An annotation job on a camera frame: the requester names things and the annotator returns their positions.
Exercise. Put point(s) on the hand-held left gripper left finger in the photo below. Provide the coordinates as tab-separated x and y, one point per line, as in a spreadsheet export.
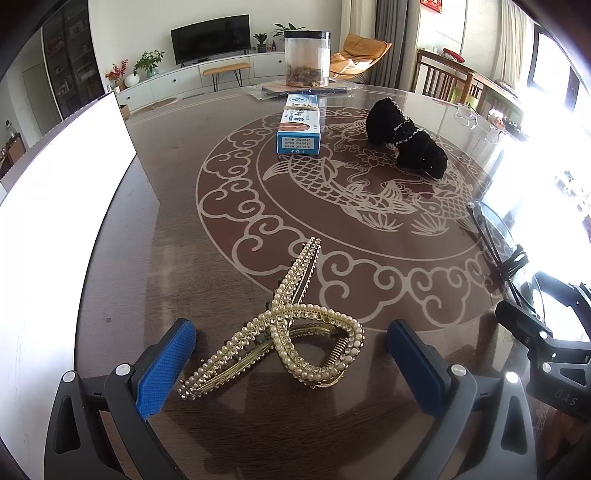
166	364

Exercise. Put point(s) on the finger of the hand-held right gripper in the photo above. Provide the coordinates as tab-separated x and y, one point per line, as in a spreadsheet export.
521	321
568	288

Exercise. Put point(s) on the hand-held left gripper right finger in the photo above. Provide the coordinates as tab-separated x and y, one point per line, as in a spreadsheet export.
418	364

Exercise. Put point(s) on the gold pearl hair clip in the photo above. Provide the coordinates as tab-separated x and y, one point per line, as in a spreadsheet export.
281	319

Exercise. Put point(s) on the dark wooden patterned desktop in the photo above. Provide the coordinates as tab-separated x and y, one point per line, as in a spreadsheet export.
184	277

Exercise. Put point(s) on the clear acrylic holder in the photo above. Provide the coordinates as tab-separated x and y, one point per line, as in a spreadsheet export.
480	121

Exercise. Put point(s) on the wooden dining chair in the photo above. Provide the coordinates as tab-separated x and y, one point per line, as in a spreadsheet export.
438	78

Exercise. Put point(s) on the blue and white toothpaste box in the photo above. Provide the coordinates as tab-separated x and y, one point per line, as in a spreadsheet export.
298	131

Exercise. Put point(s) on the white television cabinet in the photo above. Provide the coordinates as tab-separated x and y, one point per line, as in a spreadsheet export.
184	83

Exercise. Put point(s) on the flat clear plastic package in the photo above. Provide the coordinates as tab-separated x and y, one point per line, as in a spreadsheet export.
341	88

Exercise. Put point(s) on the red flowers in white vase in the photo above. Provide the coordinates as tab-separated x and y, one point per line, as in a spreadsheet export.
121	74

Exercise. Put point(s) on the grey curtain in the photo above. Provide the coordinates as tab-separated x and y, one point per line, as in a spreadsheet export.
397	41

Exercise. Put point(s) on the wooden bench with metal legs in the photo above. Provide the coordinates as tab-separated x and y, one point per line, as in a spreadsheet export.
226	69

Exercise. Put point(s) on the green plant in teal pot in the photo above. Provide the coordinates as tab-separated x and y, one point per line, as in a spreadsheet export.
148	62

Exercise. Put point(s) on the orange lounge chair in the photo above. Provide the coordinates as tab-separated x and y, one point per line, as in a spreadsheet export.
362	50

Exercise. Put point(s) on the dark glass display cabinet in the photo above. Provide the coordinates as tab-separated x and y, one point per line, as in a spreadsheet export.
74	55

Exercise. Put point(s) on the black flat television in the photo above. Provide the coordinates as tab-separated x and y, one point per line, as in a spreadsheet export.
210	39

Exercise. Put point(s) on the clear plastic jar black lid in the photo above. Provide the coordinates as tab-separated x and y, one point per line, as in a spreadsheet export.
307	55

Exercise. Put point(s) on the small potted plant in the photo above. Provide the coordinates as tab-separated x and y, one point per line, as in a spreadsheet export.
261	42

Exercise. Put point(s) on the large leafy potted plant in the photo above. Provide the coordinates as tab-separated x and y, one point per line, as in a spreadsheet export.
286	28

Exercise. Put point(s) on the black frame eyeglasses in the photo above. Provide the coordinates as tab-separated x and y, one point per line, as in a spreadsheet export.
475	220

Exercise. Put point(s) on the red wall hanging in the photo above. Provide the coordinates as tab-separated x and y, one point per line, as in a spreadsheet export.
431	4

